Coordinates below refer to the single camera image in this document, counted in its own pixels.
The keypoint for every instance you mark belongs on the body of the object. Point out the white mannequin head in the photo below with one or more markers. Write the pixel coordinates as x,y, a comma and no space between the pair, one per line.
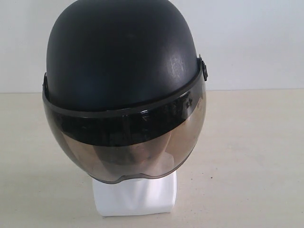
136,197

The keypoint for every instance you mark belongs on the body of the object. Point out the black helmet with tinted visor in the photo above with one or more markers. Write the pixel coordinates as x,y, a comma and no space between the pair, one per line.
124,91

